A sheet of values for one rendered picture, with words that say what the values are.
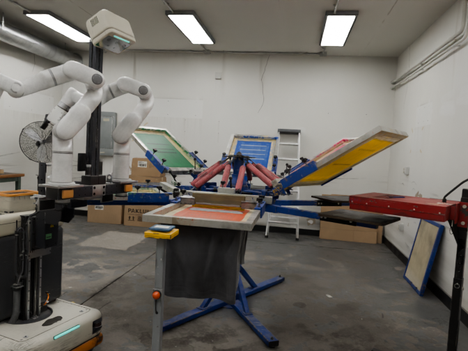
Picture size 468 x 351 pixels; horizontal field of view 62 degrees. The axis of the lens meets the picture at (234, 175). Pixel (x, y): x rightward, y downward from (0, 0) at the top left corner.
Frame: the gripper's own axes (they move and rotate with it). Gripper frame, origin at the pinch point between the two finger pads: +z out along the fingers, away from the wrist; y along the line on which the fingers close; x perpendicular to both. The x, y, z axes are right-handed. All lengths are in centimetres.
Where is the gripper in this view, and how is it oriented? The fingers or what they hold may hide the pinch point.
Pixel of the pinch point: (47, 130)
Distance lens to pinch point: 252.7
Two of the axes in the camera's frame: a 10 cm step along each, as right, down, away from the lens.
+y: -7.9, -4.6, 4.1
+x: -3.0, -2.9, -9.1
